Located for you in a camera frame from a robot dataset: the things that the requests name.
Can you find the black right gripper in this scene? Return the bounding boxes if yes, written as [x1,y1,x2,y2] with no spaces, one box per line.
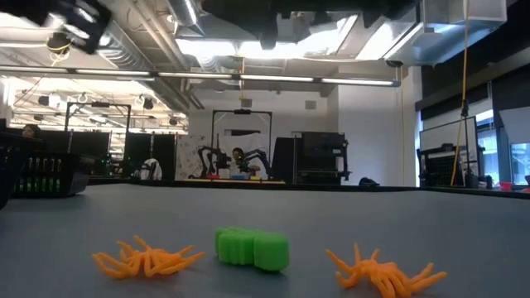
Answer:
[202,0,345,50]

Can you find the black plastic mesh basket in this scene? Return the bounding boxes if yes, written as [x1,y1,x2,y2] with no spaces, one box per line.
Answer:
[0,132,27,210]
[12,151,90,199]

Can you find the green foam decoration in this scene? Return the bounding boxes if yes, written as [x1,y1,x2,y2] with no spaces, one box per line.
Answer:
[214,226,290,273]

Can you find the orange plastic spider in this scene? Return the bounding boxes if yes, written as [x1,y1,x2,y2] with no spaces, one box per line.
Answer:
[91,235,207,281]
[325,243,449,298]

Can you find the white hanging cloth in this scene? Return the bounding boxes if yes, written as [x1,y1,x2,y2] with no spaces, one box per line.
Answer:
[217,131,271,180]

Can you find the black partition panels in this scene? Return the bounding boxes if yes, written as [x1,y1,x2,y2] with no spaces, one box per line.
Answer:
[123,131,178,184]
[0,127,111,152]

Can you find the person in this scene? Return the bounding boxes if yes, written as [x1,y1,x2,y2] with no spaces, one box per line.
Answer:
[230,147,263,178]
[21,123,45,142]

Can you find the black equipment rack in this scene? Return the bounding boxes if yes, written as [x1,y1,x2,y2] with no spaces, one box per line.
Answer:
[271,130,352,186]

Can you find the white bag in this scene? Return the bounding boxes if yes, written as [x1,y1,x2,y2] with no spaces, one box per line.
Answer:
[139,157,164,181]

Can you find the whiteboard on stand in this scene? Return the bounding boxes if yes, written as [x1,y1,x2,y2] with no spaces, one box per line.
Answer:
[417,116,480,188]

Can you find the black slatted crate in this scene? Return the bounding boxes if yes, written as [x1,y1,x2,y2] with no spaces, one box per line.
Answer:
[416,142,457,188]

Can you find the black tripod stand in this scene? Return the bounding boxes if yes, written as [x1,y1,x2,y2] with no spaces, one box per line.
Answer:
[460,98,473,188]

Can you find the glass window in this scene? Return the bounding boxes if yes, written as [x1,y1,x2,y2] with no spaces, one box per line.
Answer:
[475,108,530,186]

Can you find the black ceiling camera yellow cable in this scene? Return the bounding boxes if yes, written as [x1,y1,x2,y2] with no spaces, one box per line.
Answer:
[45,31,75,67]

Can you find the black frame stand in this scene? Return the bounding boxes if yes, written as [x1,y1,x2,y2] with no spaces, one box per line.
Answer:
[210,108,274,180]
[64,100,133,156]

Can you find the silver round ventilation duct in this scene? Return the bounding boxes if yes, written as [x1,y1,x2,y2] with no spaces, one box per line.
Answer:
[167,0,207,39]

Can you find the yellow hanging cable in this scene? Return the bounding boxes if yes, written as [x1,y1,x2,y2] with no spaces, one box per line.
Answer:
[449,0,470,187]

